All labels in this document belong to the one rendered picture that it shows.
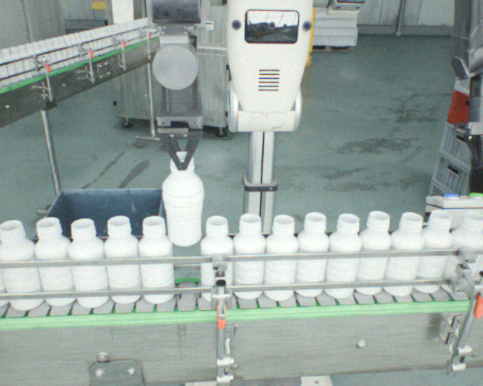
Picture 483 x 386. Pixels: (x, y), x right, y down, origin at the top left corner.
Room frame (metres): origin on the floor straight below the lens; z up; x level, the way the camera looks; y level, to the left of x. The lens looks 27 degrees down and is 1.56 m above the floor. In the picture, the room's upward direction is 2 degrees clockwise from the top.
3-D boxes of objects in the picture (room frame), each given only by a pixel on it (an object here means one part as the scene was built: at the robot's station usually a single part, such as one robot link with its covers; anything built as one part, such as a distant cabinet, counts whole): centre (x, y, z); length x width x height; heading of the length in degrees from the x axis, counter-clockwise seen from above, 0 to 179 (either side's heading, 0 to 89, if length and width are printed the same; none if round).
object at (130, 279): (0.66, 0.21, 1.08); 0.06 x 0.06 x 0.17
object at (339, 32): (10.49, -1.73, 0.50); 1.24 x 1.03 x 1.00; 98
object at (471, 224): (0.72, -0.43, 1.08); 0.06 x 0.06 x 0.17
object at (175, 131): (0.66, 0.10, 1.32); 0.07 x 0.07 x 0.09; 6
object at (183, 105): (0.67, 0.10, 1.39); 0.10 x 0.07 x 0.07; 6
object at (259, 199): (1.34, -0.06, 0.74); 0.11 x 0.11 x 0.40; 6
